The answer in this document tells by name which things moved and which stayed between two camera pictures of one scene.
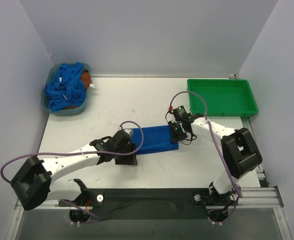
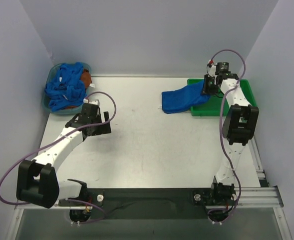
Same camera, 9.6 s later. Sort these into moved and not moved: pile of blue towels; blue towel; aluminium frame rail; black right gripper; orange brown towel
Moved: blue towel; black right gripper
Not moved: orange brown towel; aluminium frame rail; pile of blue towels
